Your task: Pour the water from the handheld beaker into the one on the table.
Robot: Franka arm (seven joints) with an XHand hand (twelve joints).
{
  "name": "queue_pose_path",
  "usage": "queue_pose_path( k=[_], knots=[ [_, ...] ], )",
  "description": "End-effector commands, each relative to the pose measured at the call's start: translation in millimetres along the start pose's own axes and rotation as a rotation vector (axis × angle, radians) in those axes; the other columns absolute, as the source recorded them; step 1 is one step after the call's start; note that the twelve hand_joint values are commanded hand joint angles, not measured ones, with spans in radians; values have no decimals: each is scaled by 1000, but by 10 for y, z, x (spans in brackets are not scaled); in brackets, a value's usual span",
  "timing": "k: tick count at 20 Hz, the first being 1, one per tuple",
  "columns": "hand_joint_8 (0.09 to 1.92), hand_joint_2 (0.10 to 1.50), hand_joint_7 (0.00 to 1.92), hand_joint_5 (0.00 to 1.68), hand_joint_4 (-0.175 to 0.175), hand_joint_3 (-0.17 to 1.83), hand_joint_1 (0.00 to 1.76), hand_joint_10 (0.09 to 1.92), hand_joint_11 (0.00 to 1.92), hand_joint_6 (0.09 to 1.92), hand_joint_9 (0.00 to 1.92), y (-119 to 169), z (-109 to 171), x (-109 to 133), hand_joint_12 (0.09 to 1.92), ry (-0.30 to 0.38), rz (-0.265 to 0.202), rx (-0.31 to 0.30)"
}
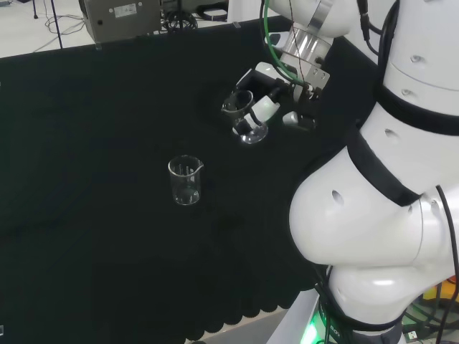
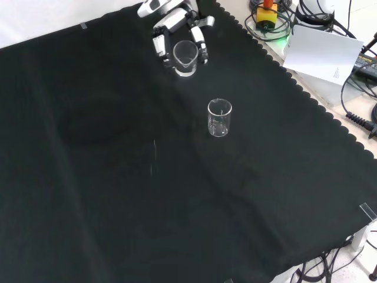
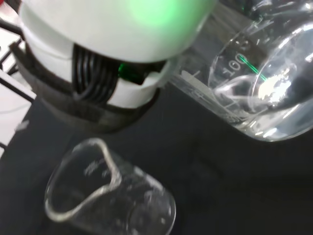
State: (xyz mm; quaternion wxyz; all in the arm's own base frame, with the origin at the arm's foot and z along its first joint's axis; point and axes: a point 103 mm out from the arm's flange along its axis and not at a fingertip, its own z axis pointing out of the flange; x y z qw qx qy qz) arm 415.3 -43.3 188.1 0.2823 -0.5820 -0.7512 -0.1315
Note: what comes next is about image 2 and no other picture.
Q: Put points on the black tripod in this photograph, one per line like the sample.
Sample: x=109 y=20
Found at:
x=369 y=44

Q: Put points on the black bench cloth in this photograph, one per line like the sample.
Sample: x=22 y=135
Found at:
x=117 y=182

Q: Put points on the white bench bracket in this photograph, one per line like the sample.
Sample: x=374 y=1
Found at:
x=359 y=238

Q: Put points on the clear tape piece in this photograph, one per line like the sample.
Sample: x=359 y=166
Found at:
x=84 y=26
x=368 y=210

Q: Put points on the clear glass beaker with water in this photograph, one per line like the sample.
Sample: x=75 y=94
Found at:
x=185 y=66

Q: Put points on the yellow stop button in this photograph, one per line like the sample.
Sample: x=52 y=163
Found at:
x=266 y=16

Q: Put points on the clear empty glass beaker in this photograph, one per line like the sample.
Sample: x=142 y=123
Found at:
x=219 y=123

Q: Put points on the black power adapter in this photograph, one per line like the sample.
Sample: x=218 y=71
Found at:
x=366 y=63

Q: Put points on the white sheet board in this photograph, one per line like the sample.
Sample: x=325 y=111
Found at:
x=321 y=53

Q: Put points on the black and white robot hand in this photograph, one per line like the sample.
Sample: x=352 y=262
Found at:
x=173 y=20

